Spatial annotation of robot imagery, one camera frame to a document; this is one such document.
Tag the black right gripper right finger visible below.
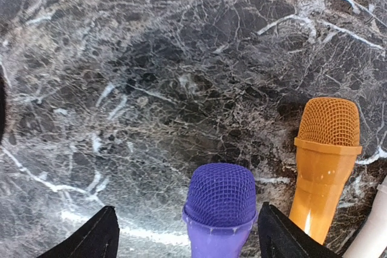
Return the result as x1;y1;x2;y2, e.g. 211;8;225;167
258;202;340;258

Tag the beige microphone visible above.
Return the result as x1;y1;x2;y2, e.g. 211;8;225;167
343;178;387;258

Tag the purple microphone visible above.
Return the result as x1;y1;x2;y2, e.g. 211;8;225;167
182;163;258;257

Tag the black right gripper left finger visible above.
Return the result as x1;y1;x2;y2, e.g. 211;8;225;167
38;205;120;258

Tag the orange microphone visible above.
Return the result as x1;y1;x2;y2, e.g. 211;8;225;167
289;97;362;244

